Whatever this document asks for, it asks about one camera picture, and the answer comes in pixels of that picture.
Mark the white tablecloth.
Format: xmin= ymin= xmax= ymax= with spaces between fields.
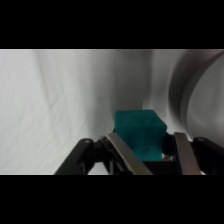
xmin=0 ymin=49 xmax=198 ymax=175

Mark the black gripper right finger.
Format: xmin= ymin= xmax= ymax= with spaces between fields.
xmin=162 ymin=131 xmax=224 ymax=175

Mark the blue-teal foam cube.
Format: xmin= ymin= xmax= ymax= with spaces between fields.
xmin=113 ymin=109 xmax=168 ymax=162

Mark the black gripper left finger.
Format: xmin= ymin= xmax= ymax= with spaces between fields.
xmin=54 ymin=132 xmax=154 ymax=175

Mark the grey bowl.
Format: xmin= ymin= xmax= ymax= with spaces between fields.
xmin=168 ymin=49 xmax=224 ymax=142

